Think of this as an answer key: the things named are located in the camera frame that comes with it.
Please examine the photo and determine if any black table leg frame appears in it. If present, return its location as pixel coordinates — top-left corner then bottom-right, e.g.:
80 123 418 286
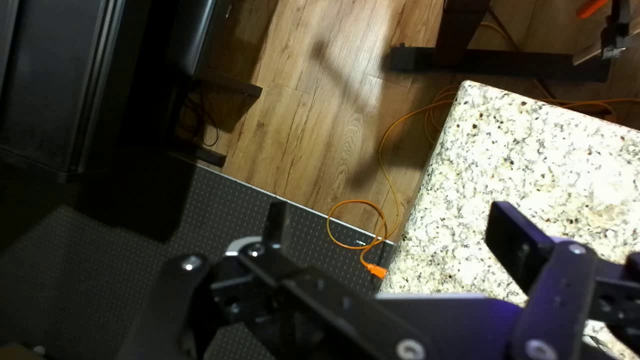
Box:
383 0 610 81

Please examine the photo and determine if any dark cabinet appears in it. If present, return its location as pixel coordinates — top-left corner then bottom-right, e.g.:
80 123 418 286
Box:
0 0 265 242

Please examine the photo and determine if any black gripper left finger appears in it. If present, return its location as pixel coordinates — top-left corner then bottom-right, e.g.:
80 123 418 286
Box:
116 201 427 360

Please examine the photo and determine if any orange cable on floor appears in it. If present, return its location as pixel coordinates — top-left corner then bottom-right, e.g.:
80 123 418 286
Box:
324 91 462 280

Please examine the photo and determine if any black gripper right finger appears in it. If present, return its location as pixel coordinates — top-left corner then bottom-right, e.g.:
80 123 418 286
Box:
485 201 640 360

